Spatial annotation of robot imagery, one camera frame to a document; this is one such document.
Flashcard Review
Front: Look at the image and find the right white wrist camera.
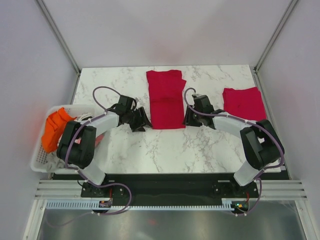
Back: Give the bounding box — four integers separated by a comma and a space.
192, 93, 203, 99

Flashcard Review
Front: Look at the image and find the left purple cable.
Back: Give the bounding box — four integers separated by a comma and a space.
64, 86, 133, 228

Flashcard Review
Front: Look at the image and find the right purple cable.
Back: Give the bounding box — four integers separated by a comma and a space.
183, 87, 286, 217

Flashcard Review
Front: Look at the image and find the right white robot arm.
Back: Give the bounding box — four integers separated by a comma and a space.
183, 93, 285, 197

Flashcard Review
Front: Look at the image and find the purple cable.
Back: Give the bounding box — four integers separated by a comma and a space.
183, 87, 286, 217
64, 86, 133, 228

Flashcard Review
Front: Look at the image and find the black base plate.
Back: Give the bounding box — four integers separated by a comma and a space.
81, 173, 259, 206

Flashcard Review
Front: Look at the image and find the left aluminium frame post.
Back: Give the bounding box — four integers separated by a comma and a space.
34, 0, 82, 76

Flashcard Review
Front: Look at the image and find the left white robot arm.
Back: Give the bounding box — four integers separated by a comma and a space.
56, 95, 153, 197

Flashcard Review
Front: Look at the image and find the white slotted cable duct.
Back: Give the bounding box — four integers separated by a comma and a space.
45, 199, 249, 211

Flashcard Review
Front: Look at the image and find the right aluminium frame post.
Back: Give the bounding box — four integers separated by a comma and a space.
252, 0, 301, 73

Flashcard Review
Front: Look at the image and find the orange t-shirt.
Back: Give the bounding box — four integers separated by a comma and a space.
41, 107, 76, 154

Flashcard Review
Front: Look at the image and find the grey t-shirt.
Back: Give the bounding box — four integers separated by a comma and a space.
45, 158, 65, 173

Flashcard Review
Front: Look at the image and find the white plastic laundry basket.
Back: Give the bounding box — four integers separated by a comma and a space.
30, 104, 96, 175

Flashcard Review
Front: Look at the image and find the red t-shirt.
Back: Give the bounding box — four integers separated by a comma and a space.
222, 87, 267, 121
146, 69, 186, 130

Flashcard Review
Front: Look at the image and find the aluminium frame post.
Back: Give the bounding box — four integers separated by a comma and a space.
252, 0, 301, 73
34, 0, 82, 76

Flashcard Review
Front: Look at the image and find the white printed t-shirt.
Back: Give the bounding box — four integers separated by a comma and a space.
74, 112, 93, 122

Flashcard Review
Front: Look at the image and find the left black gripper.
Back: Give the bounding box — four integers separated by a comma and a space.
126, 106, 153, 133

